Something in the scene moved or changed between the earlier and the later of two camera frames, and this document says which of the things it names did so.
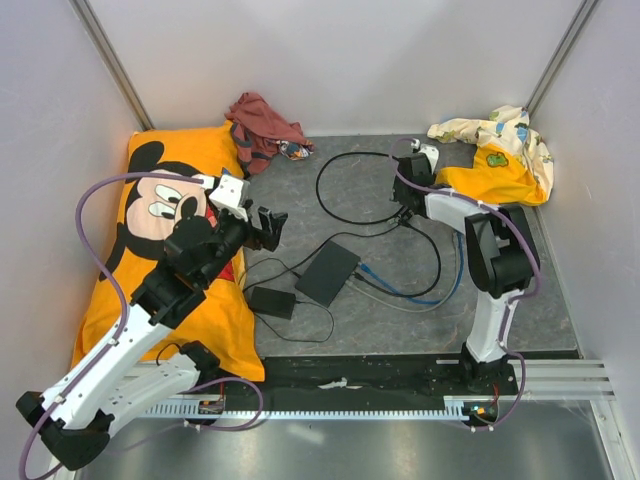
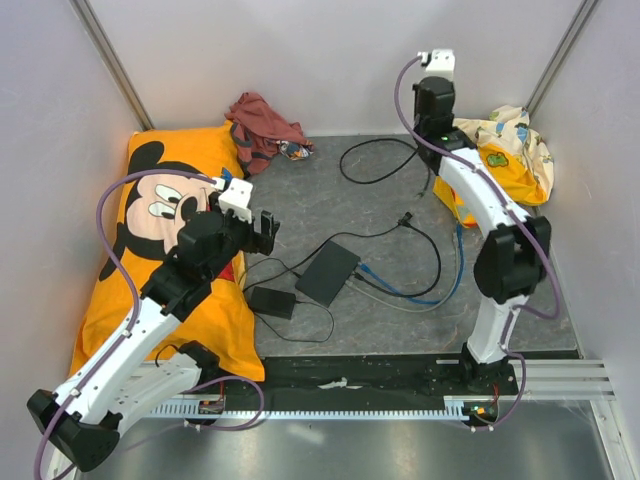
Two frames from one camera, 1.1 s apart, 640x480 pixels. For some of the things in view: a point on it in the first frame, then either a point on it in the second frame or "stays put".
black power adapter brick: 274,303 stays put
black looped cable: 352,222 -> 389,175
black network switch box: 328,273 stays put
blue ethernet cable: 394,289 stays put
